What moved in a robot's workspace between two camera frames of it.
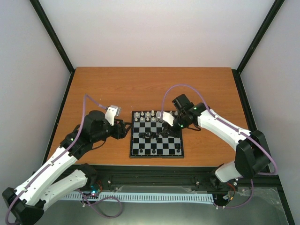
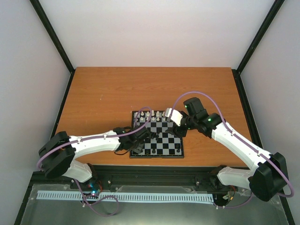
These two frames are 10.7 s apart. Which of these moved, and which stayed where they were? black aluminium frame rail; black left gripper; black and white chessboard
Moved: black left gripper
Stayed: black aluminium frame rail; black and white chessboard
